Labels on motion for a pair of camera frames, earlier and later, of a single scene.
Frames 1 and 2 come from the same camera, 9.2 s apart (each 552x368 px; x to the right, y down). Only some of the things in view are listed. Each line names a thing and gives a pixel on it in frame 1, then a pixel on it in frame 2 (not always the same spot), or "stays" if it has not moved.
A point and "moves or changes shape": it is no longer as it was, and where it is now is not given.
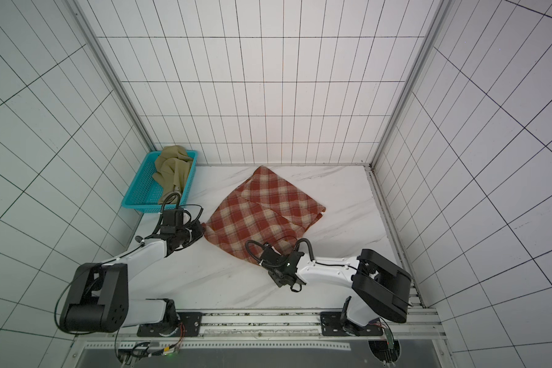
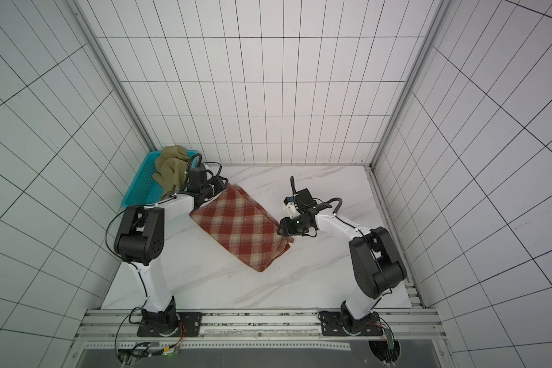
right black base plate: (332, 324) stays
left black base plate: (190, 325) stays
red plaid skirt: (265, 208) moves or changes shape
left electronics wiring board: (130, 356) stays
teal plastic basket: (144, 192) stays
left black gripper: (198, 231) to (220, 182)
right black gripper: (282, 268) to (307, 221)
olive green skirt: (172, 168) stays
